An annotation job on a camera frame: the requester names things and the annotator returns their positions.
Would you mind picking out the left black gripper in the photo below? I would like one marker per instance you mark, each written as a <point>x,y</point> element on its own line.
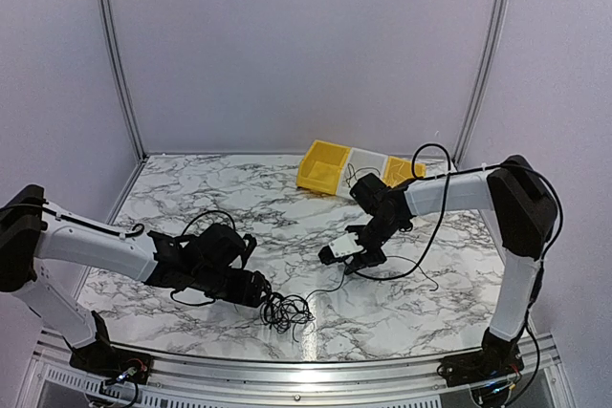
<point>241,296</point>

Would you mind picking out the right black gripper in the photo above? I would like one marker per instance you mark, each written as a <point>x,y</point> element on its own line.
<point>360,262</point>

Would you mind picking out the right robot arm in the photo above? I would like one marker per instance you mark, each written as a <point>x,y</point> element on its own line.
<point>517,201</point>

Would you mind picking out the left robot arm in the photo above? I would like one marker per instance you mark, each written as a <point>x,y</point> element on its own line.
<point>34,230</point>

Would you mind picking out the white translucent bin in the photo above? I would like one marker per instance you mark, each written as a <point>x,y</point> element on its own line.
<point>358,164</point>

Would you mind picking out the left yellow bin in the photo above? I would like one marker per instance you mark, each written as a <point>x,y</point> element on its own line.
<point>321,167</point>

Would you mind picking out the yellow bin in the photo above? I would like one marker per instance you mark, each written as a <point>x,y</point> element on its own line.
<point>321,167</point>
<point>399,170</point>

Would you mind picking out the right yellow bin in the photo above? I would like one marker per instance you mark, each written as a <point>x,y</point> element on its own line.
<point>399,170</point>

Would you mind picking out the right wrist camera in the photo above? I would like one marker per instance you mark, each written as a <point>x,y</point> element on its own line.
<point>340,249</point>

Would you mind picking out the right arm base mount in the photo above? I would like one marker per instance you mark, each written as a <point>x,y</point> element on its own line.
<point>497,357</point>

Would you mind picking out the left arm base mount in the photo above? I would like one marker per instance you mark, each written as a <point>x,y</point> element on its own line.
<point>117,365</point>

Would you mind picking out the aluminium front rail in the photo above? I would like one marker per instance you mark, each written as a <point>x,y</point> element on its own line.
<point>183,380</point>

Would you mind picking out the right aluminium corner post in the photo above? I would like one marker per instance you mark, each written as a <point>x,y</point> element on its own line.
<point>480,85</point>

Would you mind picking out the aluminium corner post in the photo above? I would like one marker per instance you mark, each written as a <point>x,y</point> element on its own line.
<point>120,79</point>
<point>480,85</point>

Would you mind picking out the left aluminium corner post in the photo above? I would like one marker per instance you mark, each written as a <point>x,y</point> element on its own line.
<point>120,79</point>

